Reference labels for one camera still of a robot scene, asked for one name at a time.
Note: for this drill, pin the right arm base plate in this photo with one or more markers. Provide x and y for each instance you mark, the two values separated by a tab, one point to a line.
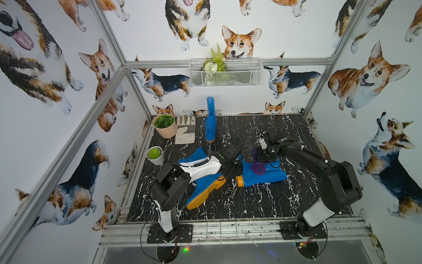
294	230

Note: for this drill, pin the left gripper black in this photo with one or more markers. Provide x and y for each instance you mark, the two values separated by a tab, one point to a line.
236	167

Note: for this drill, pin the green plant in pink pot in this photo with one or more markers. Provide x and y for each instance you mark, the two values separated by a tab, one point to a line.
164	121

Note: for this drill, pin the blue rubber boot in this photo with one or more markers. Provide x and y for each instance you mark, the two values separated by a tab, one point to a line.
204	171
273	174
210	121

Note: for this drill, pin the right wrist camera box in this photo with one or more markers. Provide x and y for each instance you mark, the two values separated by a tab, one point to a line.
268	138

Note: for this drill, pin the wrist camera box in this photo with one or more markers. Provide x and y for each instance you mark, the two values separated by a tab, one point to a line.
268	138
230	153

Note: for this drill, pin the fern and white flower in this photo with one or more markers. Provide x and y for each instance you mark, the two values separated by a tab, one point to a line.
213	66

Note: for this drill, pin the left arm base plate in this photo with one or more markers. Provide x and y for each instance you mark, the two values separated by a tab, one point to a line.
180	234

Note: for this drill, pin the green plant in white pot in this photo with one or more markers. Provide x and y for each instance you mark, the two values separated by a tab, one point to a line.
154	153

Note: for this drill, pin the small white plant pot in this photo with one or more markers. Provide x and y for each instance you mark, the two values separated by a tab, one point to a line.
159	161

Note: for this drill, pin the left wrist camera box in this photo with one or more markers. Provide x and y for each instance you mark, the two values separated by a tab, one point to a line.
230	153

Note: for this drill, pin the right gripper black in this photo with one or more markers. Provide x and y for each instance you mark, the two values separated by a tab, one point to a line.
259	158

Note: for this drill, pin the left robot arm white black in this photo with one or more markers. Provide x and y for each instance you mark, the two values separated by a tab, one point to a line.
171	182

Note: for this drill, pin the purple cloth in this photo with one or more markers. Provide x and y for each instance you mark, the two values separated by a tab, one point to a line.
257	166

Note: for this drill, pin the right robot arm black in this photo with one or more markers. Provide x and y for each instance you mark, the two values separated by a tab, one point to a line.
337	182

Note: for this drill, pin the pink ribbed plant pot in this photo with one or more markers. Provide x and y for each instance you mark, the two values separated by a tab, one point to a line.
169	132

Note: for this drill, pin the white wire wall basket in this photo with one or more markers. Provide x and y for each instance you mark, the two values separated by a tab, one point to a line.
240	72

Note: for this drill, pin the white grey work glove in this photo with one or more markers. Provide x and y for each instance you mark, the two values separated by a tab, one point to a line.
185	130

